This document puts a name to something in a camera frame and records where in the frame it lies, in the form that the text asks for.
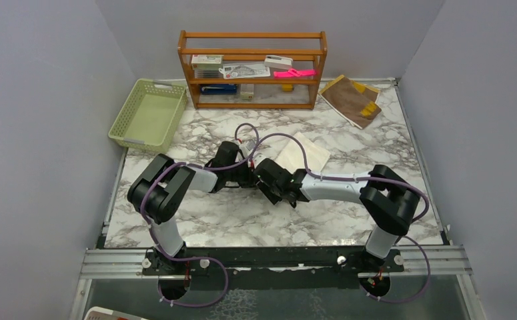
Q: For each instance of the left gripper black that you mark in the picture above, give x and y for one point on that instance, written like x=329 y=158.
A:
x=250 y=180

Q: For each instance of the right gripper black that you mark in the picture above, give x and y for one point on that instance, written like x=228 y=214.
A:
x=273 y=197

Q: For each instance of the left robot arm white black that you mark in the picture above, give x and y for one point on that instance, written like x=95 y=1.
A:
x=158 y=192

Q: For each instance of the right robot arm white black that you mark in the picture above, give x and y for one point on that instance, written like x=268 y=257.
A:
x=388 y=199

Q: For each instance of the blue object lower shelf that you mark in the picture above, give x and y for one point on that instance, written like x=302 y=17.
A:
x=218 y=89

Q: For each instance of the small green white box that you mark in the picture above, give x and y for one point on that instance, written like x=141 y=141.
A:
x=246 y=91

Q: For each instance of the ruler set package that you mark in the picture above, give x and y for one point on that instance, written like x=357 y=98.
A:
x=244 y=70

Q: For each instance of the green plastic basket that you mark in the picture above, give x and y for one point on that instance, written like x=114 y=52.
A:
x=150 y=116

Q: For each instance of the yellow object lower shelf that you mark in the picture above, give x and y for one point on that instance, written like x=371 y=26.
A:
x=287 y=88

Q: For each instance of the white box red label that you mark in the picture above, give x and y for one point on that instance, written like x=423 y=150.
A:
x=206 y=60

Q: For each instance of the pink tool on shelf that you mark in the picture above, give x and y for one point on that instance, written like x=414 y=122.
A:
x=294 y=73

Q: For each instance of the white device on shelf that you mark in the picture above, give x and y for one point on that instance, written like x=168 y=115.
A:
x=278 y=62

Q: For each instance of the brown yellow cloth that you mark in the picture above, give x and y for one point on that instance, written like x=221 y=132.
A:
x=352 y=100

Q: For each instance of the wooden shelf rack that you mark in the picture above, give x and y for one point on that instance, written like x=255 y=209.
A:
x=309 y=50

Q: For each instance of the white red object bottom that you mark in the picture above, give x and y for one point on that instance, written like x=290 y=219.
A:
x=99 y=313

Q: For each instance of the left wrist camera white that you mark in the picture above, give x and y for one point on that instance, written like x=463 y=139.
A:
x=246 y=148

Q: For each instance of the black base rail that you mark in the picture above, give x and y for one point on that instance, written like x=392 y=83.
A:
x=263 y=268

